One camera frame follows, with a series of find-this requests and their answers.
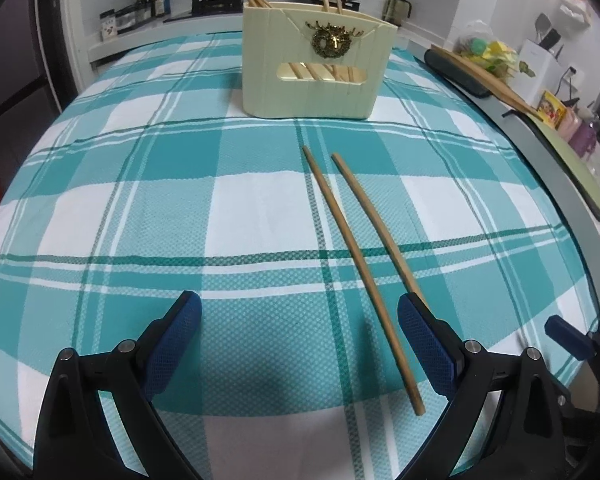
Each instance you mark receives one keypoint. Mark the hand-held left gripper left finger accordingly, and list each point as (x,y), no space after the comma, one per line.
(180,340)

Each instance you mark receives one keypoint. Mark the wooden cutting board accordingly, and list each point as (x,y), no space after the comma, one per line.
(490,85)

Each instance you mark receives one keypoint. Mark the small spice jar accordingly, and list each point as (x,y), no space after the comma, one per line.
(107,24)

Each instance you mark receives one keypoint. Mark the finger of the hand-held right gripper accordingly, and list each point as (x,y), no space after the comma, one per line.
(567,335)

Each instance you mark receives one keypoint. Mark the teal plaid tablecloth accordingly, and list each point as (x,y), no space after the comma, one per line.
(230,220)

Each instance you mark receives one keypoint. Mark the bag of colourful snacks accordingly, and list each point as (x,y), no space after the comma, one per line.
(485,52)

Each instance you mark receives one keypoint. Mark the yellow snack packet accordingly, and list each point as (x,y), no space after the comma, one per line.
(552,110)

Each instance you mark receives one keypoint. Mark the cream utensil holder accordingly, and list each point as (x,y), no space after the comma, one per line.
(310,80)

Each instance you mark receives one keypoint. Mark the grey refrigerator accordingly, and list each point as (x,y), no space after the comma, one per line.
(5,60)

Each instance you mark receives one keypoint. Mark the white box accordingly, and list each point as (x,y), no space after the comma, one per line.
(537,62)

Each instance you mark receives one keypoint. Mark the glass french press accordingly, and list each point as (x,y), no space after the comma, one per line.
(397,7)

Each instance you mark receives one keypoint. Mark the green cutting mat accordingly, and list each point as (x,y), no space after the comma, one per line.
(575,170)

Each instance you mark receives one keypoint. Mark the gas stove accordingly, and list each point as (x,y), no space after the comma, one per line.
(220,4)

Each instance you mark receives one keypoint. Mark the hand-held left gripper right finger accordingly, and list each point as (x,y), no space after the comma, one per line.
(425,345)

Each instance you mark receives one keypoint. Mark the purple bottle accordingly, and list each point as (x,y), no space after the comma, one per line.
(585,135)

